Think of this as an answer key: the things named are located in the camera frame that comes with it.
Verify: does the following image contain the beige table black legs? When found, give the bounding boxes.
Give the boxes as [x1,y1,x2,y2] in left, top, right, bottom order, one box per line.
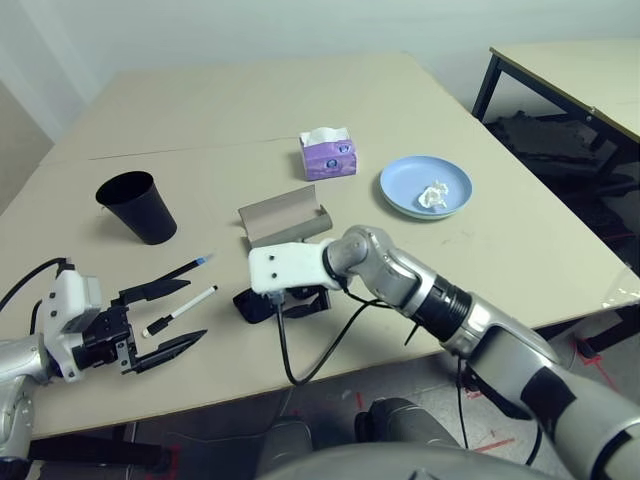
[472,39,640,166]

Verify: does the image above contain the white marker black cap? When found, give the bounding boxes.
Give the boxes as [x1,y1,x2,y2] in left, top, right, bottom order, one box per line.
[143,285,220,337]

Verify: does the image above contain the white tissue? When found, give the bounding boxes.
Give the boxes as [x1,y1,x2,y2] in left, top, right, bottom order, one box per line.
[416,178,450,210]

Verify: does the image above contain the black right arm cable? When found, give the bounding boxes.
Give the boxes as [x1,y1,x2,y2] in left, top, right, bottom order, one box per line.
[272,294,381,386]

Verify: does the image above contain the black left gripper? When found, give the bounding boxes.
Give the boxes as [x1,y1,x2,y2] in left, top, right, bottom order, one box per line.
[73,277,210,375]

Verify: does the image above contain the black plastic cup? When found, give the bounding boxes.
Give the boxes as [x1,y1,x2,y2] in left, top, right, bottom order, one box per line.
[94,170,179,246]

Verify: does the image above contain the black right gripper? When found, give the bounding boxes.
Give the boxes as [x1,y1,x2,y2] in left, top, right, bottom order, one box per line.
[287,286,333,313]

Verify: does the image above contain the black pen blue cap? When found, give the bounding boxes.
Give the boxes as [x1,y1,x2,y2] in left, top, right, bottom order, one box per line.
[154,253,217,284]

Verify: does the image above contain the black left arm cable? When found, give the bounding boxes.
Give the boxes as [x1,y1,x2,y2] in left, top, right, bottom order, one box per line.
[0,257,71,337]

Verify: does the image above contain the grey left robot leg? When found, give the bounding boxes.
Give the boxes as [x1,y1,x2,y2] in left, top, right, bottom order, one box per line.
[259,414,314,471]

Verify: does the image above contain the green plate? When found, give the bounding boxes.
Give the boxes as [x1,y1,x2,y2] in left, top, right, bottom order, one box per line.
[382,194,461,222]

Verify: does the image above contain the grey robot torso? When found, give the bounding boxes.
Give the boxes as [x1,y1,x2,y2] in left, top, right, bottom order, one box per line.
[254,442,551,480]

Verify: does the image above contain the clear plastic tape patch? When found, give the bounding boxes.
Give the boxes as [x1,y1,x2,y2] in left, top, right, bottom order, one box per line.
[597,284,640,309]

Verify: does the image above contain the black sunglasses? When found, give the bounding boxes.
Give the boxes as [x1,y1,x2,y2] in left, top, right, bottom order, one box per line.
[233,287,324,326]

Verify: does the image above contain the blue plate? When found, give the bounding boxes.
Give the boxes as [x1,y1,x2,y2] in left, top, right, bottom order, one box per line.
[378,155,474,219]

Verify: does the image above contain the purple tissue pack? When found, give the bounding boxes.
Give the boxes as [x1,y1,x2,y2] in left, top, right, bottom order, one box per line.
[298,126,360,182]

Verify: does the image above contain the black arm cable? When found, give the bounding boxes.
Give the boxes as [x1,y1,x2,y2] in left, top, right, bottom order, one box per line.
[0,257,71,337]
[272,294,381,386]

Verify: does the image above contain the grey round base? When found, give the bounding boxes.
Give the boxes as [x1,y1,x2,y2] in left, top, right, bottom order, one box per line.
[354,397,461,451]

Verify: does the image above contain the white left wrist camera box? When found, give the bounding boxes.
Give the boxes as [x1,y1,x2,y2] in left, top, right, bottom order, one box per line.
[39,269,104,385]

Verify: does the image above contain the grey glasses case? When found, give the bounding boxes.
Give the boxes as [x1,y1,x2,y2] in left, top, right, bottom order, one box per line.
[237,184,334,251]

